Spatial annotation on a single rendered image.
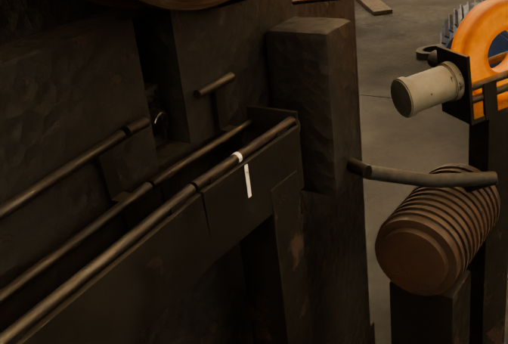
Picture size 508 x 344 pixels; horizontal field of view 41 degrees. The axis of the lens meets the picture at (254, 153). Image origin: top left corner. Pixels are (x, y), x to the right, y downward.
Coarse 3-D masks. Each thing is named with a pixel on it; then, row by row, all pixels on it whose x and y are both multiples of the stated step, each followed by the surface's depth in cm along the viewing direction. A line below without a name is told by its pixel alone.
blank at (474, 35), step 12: (492, 0) 99; (504, 0) 98; (480, 12) 98; (492, 12) 98; (504, 12) 98; (468, 24) 98; (480, 24) 98; (492, 24) 98; (504, 24) 99; (456, 36) 100; (468, 36) 98; (480, 36) 98; (492, 36) 99; (456, 48) 100; (468, 48) 98; (480, 48) 99; (480, 60) 100; (504, 60) 105; (480, 72) 101; (492, 72) 101; (504, 96) 104
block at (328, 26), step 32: (288, 32) 89; (320, 32) 87; (352, 32) 91; (288, 64) 91; (320, 64) 88; (352, 64) 92; (288, 96) 93; (320, 96) 90; (352, 96) 94; (320, 128) 92; (352, 128) 95; (320, 160) 94; (320, 192) 96
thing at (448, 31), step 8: (464, 8) 289; (448, 16) 291; (456, 16) 282; (464, 16) 278; (448, 24) 278; (456, 24) 269; (448, 32) 279; (504, 32) 255; (448, 40) 265; (496, 40) 255; (504, 40) 255; (496, 48) 257; (504, 48) 256; (488, 56) 258; (496, 64) 259
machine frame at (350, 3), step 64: (0, 0) 65; (64, 0) 71; (256, 0) 90; (0, 64) 60; (64, 64) 66; (128, 64) 72; (192, 64) 81; (256, 64) 92; (0, 128) 61; (64, 128) 67; (192, 128) 83; (0, 192) 62; (64, 192) 68; (128, 192) 75; (0, 256) 63; (320, 256) 116; (0, 320) 64; (192, 320) 89; (320, 320) 120
